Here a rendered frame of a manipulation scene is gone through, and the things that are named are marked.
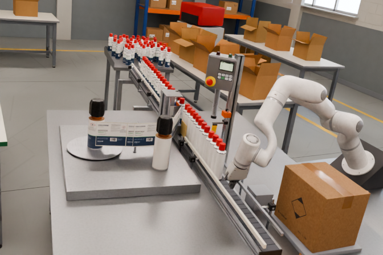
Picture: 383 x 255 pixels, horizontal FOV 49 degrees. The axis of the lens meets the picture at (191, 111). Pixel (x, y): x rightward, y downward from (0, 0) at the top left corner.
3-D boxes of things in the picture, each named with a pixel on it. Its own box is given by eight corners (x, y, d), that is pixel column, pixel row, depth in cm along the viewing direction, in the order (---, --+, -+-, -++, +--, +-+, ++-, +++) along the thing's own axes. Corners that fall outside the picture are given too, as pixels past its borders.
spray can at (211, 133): (200, 162, 241) (205, 130, 234) (208, 162, 243) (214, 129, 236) (204, 167, 237) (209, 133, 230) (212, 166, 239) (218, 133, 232)
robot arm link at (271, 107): (295, 116, 201) (265, 171, 195) (265, 101, 205) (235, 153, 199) (298, 110, 192) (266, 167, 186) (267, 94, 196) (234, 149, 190)
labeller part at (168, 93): (161, 90, 275) (161, 89, 275) (176, 90, 279) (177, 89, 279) (166, 97, 263) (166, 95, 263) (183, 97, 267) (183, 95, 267)
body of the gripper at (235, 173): (248, 155, 203) (241, 171, 210) (229, 156, 200) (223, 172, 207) (254, 167, 198) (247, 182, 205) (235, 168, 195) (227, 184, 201)
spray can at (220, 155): (210, 176, 228) (216, 141, 221) (219, 175, 229) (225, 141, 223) (214, 180, 223) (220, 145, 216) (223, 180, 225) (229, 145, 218)
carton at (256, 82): (219, 88, 428) (225, 52, 415) (257, 86, 455) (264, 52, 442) (245, 102, 395) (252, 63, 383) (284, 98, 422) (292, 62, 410)
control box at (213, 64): (207, 82, 251) (212, 51, 245) (235, 88, 248) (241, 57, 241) (203, 86, 242) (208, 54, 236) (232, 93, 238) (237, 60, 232)
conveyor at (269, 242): (159, 114, 318) (160, 109, 317) (170, 114, 321) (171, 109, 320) (260, 259, 173) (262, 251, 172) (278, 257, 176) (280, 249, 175)
